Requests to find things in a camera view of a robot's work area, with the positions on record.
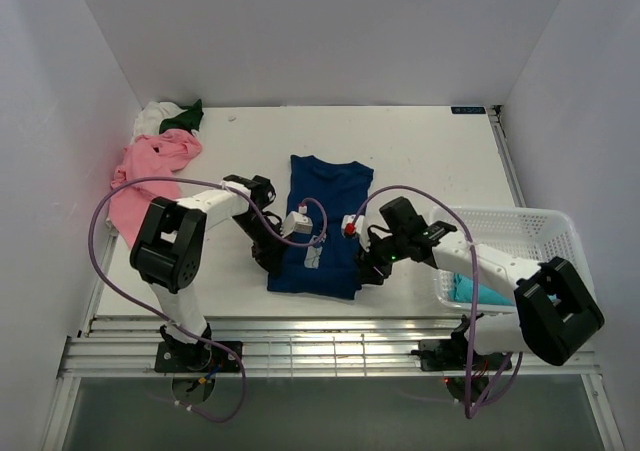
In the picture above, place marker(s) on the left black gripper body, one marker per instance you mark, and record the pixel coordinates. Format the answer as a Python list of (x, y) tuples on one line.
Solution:
[(265, 241)]

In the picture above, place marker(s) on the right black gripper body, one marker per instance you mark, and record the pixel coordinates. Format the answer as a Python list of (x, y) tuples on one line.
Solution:
[(382, 253)]

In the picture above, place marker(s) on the navy blue printed t-shirt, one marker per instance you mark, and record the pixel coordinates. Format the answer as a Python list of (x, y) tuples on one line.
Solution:
[(327, 268)]

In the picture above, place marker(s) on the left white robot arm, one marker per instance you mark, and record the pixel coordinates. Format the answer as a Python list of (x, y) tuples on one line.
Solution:
[(168, 249)]

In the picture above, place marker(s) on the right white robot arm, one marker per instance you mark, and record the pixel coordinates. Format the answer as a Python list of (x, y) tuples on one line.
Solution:
[(520, 305)]

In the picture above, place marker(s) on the rolled turquoise t-shirt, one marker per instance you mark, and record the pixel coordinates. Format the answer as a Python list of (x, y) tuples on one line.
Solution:
[(462, 289)]

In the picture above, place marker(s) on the white plastic basket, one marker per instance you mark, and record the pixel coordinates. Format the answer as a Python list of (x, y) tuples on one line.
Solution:
[(528, 233)]

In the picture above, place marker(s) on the blue label sticker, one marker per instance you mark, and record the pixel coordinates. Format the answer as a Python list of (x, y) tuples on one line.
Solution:
[(468, 110)]

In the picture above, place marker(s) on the pink t-shirt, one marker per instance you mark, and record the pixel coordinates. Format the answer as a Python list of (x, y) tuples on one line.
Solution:
[(149, 156)]

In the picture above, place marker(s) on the dark green t-shirt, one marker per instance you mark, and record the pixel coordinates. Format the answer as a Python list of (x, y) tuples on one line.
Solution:
[(189, 119)]

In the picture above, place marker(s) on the white t-shirt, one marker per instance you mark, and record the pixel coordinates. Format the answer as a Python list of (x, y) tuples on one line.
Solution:
[(150, 118)]

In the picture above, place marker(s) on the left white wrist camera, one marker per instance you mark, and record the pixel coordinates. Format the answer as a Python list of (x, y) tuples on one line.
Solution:
[(296, 222)]

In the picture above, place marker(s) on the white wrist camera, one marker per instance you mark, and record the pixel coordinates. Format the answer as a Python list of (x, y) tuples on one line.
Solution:
[(354, 227), (296, 222)]

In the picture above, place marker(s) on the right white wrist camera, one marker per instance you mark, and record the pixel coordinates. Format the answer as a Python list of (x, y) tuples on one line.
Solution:
[(354, 227)]

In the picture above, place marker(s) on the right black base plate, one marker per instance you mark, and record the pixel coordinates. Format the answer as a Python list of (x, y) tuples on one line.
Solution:
[(445, 356)]

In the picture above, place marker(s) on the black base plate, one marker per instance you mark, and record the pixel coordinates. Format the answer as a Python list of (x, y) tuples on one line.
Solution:
[(445, 356), (193, 359)]

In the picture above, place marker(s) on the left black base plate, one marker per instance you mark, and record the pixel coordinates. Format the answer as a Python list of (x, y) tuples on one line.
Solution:
[(193, 359)]

